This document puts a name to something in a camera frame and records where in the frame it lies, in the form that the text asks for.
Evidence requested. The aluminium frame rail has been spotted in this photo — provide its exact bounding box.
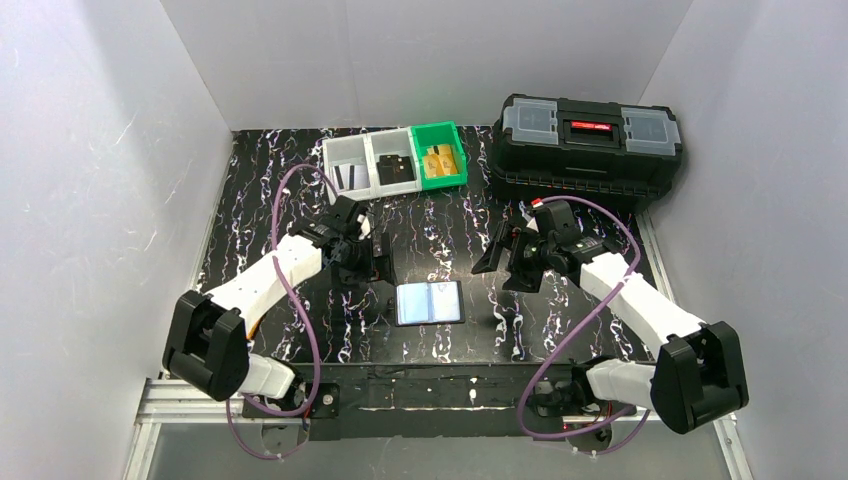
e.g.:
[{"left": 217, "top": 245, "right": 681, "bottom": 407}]
[{"left": 124, "top": 371, "right": 752, "bottom": 479}]

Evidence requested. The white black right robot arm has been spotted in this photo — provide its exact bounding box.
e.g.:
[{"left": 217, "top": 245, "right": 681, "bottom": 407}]
[{"left": 471, "top": 195, "right": 750, "bottom": 434}]

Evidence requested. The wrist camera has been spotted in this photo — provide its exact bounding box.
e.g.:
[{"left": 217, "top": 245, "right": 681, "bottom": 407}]
[
  {"left": 327, "top": 195, "right": 372, "bottom": 241},
  {"left": 532, "top": 199, "right": 581, "bottom": 237}
]

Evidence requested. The white left plastic bin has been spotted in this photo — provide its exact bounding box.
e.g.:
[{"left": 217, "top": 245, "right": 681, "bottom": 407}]
[{"left": 322, "top": 134, "right": 378, "bottom": 201}]

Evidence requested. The black plastic toolbox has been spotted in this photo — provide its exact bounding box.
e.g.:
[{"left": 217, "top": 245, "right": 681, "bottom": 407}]
[{"left": 487, "top": 94, "right": 684, "bottom": 214}]

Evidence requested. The gold card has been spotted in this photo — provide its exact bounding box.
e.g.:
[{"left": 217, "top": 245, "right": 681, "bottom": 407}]
[{"left": 436, "top": 144, "right": 458, "bottom": 176}]

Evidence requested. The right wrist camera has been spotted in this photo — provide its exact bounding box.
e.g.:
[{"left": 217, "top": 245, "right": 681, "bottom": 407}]
[{"left": 532, "top": 199, "right": 581, "bottom": 237}]

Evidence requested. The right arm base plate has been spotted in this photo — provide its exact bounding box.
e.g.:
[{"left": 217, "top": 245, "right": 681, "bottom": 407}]
[{"left": 527, "top": 381, "right": 626, "bottom": 420}]

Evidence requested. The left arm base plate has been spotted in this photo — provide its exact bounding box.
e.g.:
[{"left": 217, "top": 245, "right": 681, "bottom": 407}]
[{"left": 242, "top": 382, "right": 341, "bottom": 419}]

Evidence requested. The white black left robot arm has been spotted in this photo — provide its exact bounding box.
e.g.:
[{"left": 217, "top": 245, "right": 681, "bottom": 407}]
[{"left": 162, "top": 196, "right": 396, "bottom": 401}]

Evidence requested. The white middle plastic bin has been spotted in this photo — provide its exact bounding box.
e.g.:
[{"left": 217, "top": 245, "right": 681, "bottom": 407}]
[{"left": 366, "top": 127, "right": 422, "bottom": 199}]

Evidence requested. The white plastic bin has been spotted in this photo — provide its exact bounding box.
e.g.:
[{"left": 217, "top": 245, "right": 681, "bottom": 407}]
[
  {"left": 366, "top": 127, "right": 422, "bottom": 199},
  {"left": 322, "top": 134, "right": 378, "bottom": 201}
]

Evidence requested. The black marbled table mat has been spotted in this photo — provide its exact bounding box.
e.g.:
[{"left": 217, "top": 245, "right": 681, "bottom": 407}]
[{"left": 191, "top": 127, "right": 651, "bottom": 366}]

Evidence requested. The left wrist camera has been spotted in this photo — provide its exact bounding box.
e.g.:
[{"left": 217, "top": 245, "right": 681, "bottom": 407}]
[{"left": 327, "top": 195, "right": 372, "bottom": 241}]

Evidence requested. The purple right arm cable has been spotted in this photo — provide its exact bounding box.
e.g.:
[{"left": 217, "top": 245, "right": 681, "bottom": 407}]
[{"left": 516, "top": 195, "right": 654, "bottom": 456}]

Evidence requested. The tan credit card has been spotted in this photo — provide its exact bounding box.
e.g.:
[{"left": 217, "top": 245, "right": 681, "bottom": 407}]
[{"left": 422, "top": 146, "right": 444, "bottom": 179}]

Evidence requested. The green plastic bin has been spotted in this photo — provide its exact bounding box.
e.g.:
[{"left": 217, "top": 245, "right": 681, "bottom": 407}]
[{"left": 410, "top": 121, "right": 468, "bottom": 190}]

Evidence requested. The black card holder wallet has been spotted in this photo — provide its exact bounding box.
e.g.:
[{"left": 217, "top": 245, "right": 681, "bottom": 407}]
[{"left": 386, "top": 281, "right": 466, "bottom": 327}]

